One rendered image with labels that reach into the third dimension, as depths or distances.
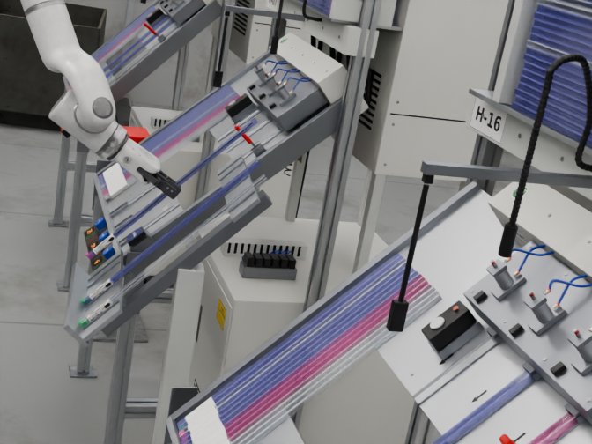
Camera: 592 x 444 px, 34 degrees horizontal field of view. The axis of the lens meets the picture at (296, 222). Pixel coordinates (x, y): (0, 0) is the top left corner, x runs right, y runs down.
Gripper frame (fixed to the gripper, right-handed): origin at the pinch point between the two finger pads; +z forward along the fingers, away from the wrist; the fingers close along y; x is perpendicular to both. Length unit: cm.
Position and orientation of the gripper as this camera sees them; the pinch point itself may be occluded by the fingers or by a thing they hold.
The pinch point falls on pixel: (170, 188)
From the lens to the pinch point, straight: 222.2
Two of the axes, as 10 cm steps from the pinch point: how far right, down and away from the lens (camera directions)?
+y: -1.6, -3.4, 9.3
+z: 7.3, 5.9, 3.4
